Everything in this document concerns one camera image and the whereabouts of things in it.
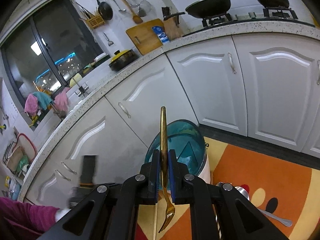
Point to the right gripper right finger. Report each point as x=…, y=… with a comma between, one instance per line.
x=178, y=187

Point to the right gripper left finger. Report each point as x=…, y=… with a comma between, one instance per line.
x=151, y=170

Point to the gold fork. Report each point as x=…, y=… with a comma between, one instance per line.
x=163, y=147

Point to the silver spoon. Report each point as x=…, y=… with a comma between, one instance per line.
x=285, y=222

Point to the magenta left sleeve forearm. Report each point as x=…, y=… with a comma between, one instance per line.
x=24, y=220

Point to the left gloved hand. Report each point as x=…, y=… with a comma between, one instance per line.
x=61, y=213

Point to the teal utensil holder cup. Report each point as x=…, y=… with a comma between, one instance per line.
x=185, y=138

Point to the sink faucet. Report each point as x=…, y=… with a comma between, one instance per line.
x=81, y=90

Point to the teal cloth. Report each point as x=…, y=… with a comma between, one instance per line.
x=43, y=99

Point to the pink cloth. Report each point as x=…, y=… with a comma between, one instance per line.
x=31, y=105

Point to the yellow lidded black pot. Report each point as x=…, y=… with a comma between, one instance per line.
x=121, y=59

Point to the wooden cutting board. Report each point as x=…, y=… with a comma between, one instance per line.
x=143, y=36

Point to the blue white carton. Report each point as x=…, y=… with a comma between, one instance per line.
x=159, y=31

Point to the wooden knife block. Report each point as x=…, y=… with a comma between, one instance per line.
x=172, y=23

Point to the wooden hanging spatula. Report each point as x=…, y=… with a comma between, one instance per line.
x=136, y=19

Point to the bamboo chopstick basket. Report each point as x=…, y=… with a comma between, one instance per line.
x=93, y=20

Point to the hanging mesh strainer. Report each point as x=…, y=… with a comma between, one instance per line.
x=144, y=8

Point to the small black frying pan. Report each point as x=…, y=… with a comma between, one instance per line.
x=105, y=10

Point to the black wok with lid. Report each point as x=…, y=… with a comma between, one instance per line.
x=206, y=9

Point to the gas stove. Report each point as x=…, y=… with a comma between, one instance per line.
x=269, y=14

